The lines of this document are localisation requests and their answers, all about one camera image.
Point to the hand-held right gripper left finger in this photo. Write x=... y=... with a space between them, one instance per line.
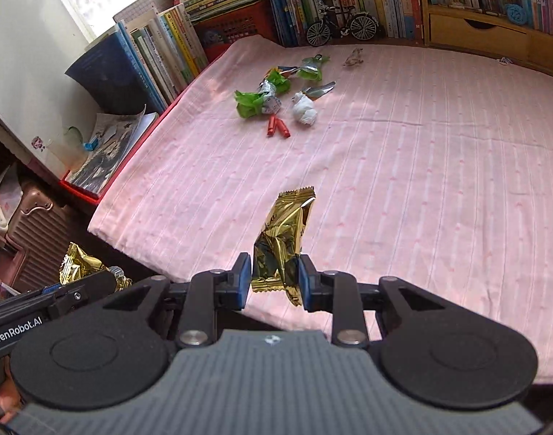
x=245 y=281

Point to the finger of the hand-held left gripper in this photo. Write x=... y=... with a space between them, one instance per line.
x=93 y=285

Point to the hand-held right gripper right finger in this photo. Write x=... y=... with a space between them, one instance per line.
x=304 y=281

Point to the gold foil wrapper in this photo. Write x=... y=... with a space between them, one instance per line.
x=77 y=265

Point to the gold foil snack packet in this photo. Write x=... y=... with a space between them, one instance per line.
x=281 y=244

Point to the white tissue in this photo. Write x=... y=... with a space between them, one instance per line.
x=303 y=109

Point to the row of thin picture books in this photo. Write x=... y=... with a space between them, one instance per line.
x=168 y=50

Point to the person's left hand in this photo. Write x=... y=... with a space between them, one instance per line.
x=4 y=396

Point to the rose gold suitcase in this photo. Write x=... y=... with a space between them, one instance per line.
x=36 y=240

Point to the red storage box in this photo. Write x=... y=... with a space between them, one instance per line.
x=81 y=193

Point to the pink striped bedsheet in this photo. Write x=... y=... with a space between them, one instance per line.
x=394 y=190

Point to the illustrated magazine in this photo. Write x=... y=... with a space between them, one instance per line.
x=106 y=154

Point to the clear glass cup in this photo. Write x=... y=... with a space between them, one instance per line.
x=61 y=154

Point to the red small wrapper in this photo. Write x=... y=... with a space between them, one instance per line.
x=283 y=129

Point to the large green crumpled wrapper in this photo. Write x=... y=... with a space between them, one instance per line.
x=251 y=102

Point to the silver foil wrapper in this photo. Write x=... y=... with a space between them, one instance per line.
x=319 y=90

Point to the yellow-green and blue wrapper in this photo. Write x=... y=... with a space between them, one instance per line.
x=281 y=76

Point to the large dark blue book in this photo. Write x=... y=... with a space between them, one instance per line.
x=109 y=72

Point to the green and silver wrapper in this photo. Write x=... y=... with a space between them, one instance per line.
x=315 y=65

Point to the clear plastic wrapper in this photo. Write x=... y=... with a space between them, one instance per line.
x=356 y=56

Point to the red plastic crate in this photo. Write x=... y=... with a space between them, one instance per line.
x=233 y=29

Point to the black toy bicycle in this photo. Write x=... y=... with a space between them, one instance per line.
x=342 y=27

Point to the wooden drawer organizer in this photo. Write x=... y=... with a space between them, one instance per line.
x=485 y=38

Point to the blue round ornament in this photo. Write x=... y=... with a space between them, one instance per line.
x=515 y=13

